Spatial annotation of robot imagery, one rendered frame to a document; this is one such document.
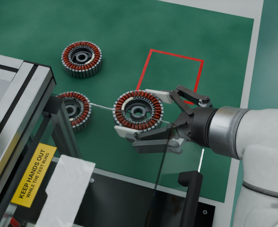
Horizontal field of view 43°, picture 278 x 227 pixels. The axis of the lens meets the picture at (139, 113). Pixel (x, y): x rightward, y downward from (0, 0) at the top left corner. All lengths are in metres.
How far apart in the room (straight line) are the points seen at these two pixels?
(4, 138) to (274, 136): 0.39
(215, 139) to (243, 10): 0.68
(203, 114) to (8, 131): 0.34
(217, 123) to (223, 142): 0.03
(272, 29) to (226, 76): 1.32
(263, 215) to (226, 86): 0.51
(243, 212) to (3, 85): 0.41
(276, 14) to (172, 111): 1.59
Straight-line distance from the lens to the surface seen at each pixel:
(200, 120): 0.65
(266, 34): 2.28
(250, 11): 1.23
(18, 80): 0.56
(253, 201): 0.59
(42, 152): 0.54
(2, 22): 1.22
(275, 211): 0.58
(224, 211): 0.85
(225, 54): 1.08
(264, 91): 2.00
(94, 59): 1.00
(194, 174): 0.52
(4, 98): 0.55
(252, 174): 0.59
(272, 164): 0.57
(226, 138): 0.61
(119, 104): 0.79
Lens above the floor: 1.54
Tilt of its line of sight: 58 degrees down
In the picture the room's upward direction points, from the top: straight up
